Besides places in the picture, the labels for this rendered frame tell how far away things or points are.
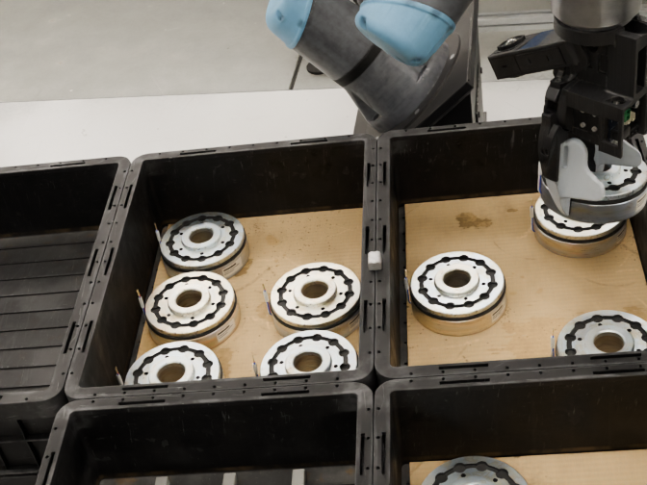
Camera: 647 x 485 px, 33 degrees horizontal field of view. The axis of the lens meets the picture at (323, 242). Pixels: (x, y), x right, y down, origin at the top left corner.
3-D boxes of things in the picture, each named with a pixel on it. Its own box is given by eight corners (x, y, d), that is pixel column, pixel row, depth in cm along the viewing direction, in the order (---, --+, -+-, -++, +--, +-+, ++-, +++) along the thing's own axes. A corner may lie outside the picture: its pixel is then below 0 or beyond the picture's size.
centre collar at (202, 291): (171, 288, 126) (170, 284, 126) (214, 285, 125) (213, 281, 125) (165, 319, 122) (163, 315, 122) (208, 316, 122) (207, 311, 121)
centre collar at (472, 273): (432, 268, 122) (432, 265, 122) (478, 265, 122) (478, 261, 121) (435, 299, 118) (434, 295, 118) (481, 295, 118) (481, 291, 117)
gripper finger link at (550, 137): (547, 188, 102) (556, 101, 98) (533, 182, 103) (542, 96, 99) (576, 169, 105) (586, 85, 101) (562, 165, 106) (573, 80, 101)
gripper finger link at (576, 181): (590, 243, 103) (603, 156, 98) (537, 220, 107) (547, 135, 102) (608, 231, 105) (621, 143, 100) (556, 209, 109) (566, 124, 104)
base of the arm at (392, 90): (377, 99, 162) (324, 59, 159) (448, 26, 155) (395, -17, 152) (375, 151, 150) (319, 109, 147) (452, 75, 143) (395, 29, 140)
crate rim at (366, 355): (138, 169, 137) (133, 154, 136) (378, 147, 133) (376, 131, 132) (66, 417, 107) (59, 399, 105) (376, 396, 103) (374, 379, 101)
